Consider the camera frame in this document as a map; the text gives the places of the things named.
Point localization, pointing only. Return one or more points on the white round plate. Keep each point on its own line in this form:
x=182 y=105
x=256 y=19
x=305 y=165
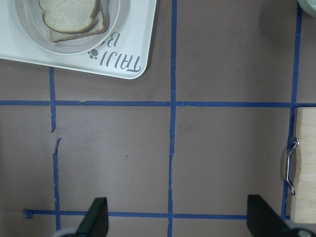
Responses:
x=29 y=16

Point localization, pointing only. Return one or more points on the wooden cutting board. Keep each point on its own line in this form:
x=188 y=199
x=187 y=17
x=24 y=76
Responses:
x=301 y=168

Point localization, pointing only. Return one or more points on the bread slice on plate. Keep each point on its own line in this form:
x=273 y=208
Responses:
x=99 y=28

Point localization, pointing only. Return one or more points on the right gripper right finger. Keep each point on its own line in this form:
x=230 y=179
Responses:
x=262 y=221

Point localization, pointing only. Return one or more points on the cream bear tray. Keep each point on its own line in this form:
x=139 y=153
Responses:
x=123 y=54

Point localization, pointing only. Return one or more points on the green bowl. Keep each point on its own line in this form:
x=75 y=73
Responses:
x=309 y=6

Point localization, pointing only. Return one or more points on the bread slice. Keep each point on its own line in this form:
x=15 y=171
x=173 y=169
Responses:
x=69 y=16
x=99 y=28

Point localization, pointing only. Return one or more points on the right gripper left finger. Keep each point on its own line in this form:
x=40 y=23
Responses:
x=96 y=221

